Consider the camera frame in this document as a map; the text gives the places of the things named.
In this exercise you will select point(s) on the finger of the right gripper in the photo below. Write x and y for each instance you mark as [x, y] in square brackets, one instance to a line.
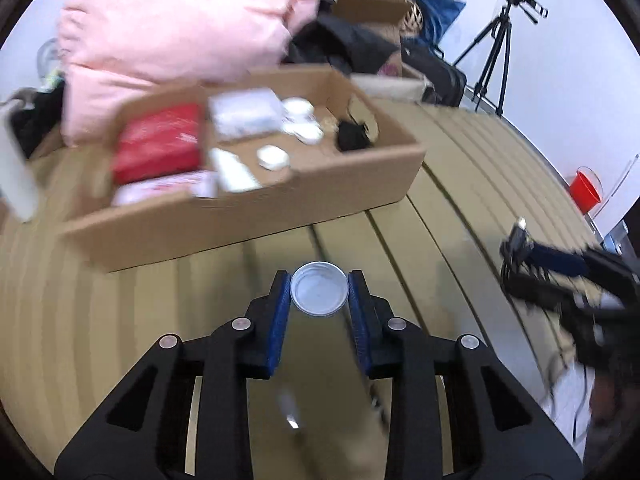
[537, 293]
[552, 259]

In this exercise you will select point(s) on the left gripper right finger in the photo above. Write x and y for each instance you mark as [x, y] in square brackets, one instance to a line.
[376, 349]

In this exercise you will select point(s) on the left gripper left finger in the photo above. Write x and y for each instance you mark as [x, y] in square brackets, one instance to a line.
[268, 317]

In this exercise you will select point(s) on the pink cartoon packet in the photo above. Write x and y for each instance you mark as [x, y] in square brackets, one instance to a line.
[201, 184]

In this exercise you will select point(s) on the translucent plastic container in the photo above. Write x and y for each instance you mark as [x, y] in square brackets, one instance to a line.
[243, 114]

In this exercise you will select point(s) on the right hand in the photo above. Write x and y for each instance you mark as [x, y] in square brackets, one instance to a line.
[612, 400]

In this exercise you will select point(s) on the red bucket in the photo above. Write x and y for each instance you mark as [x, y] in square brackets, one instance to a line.
[586, 189]

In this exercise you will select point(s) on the white tube bottle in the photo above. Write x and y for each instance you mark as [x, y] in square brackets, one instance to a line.
[233, 175]

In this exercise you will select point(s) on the white small case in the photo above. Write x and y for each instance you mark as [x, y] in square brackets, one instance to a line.
[272, 158]

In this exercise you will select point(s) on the black pouch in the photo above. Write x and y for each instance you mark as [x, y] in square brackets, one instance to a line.
[352, 136]

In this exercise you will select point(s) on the white jar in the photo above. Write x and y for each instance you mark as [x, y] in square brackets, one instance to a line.
[297, 109]
[309, 133]

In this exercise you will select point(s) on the red box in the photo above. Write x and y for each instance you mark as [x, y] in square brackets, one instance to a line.
[159, 144]

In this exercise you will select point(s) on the black bag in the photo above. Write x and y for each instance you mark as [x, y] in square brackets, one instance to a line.
[447, 82]

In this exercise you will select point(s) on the brown cardboard tray box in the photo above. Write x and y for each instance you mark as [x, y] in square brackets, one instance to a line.
[320, 184]

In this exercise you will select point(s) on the black jacket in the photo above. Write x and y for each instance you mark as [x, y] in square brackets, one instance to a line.
[346, 47]

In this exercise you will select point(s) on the blue cloth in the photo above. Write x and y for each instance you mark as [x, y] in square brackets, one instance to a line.
[438, 16]

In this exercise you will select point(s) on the white frosted bottle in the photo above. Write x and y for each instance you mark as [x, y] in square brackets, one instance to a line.
[19, 188]

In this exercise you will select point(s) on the back cardboard box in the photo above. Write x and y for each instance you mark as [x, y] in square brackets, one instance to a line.
[392, 20]

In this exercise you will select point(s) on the black camera tripod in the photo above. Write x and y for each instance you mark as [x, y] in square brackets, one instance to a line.
[499, 29]

